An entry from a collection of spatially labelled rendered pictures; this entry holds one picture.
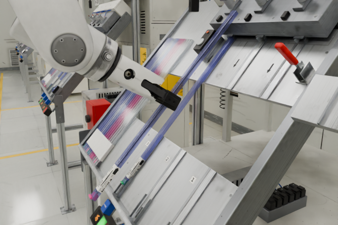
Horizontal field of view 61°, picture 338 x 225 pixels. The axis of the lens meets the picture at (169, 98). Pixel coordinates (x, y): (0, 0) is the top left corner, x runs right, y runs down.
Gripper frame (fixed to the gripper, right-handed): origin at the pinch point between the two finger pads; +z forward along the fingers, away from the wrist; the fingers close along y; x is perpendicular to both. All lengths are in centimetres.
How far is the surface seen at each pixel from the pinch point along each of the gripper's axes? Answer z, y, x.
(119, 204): 5.4, 5.2, 26.6
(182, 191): 9.2, -7.3, 15.3
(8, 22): -34, 860, -14
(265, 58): 15.0, -4.5, -19.4
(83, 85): 109, 449, 24
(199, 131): 54, 50, 2
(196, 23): 16.9, 35.4, -30.8
